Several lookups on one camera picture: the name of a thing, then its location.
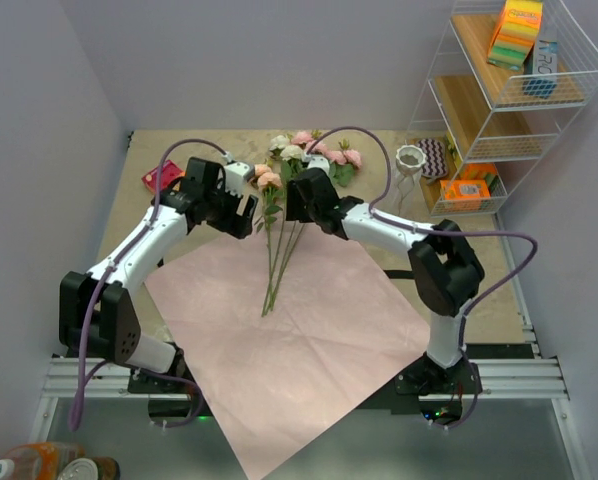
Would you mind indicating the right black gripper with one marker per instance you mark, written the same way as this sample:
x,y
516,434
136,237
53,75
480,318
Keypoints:
x,y
293,210

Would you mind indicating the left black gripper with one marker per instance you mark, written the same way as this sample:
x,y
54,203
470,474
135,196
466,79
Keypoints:
x,y
235,224

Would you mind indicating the pink wrapping paper sheet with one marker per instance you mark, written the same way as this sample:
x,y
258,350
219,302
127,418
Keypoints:
x,y
276,381

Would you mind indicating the black gold-lettered ribbon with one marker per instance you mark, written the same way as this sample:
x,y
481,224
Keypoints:
x,y
399,274

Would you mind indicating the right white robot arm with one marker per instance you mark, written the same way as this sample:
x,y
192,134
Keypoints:
x,y
444,267

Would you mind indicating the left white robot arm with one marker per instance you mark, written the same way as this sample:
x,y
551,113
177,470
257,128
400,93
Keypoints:
x,y
96,312

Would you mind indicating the white ribbed vase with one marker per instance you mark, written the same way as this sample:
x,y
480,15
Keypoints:
x,y
407,169

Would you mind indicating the peach rose stem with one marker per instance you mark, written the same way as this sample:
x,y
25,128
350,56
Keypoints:
x,y
271,188

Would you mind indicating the white rose stem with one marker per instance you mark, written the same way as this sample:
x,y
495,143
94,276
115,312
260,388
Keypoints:
x,y
284,150

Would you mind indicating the pink orange snack box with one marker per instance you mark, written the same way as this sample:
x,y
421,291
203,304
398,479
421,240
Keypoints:
x,y
169,172

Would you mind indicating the orange box on shelf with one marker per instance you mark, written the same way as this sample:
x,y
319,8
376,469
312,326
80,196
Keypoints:
x,y
464,195

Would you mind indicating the orange green sponge pack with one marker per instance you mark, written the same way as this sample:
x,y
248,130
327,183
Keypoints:
x,y
479,171

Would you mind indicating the blue white tall box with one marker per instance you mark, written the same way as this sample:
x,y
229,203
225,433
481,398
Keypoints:
x,y
541,66

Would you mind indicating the metal tin can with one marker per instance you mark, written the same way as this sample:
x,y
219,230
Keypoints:
x,y
91,468

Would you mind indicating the colourful sponge pack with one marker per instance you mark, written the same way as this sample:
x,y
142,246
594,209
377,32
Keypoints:
x,y
515,33

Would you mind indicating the orange juice bottle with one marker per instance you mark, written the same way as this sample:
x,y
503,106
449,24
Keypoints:
x,y
43,460

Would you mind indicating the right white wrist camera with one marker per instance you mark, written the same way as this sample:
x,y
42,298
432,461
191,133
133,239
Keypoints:
x,y
316,162

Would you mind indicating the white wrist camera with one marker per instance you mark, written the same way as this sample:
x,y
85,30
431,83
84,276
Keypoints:
x,y
316,162
237,176

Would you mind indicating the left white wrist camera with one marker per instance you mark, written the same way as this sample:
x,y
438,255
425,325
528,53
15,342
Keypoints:
x,y
237,176

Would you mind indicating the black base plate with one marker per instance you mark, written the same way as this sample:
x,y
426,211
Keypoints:
x,y
423,388

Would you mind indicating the white wire shelf rack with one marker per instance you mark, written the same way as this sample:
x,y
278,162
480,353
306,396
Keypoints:
x,y
478,110

